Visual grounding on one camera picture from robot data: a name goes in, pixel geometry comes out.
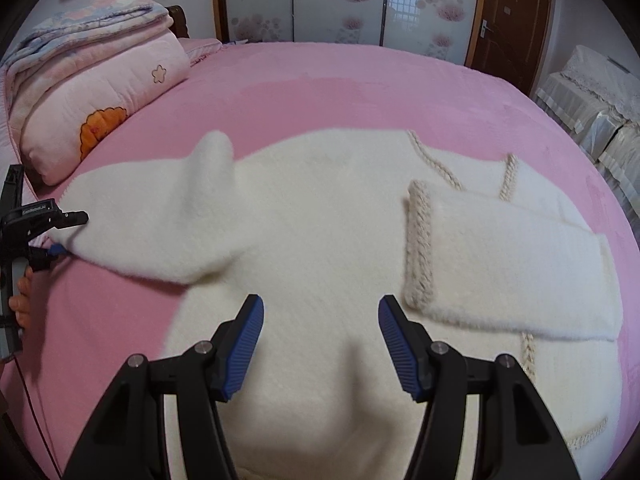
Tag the sofa with white lace cover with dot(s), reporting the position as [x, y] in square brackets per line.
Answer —
[590, 105]

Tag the person's left hand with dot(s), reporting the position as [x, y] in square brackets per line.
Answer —
[22, 305]

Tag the brown wooden door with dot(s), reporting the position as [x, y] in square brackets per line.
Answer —
[510, 25]

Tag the pink ruffled pillow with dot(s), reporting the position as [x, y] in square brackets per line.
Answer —
[202, 49]

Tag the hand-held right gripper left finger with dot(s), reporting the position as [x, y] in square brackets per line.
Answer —
[245, 345]

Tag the pink folded quilt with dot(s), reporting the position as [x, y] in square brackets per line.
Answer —
[100, 90]

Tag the floral folded blanket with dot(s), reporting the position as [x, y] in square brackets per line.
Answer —
[90, 15]

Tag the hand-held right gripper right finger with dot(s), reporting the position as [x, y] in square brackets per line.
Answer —
[397, 347]

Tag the white fluffy sweater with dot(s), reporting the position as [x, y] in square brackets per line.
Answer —
[310, 210]

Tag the dark wooden headboard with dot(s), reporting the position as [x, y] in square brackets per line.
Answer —
[179, 20]

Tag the pink bed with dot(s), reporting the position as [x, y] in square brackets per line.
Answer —
[350, 95]

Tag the blue white packet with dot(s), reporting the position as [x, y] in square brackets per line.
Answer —
[240, 41]

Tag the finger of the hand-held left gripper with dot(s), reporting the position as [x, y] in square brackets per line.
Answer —
[50, 255]
[70, 220]

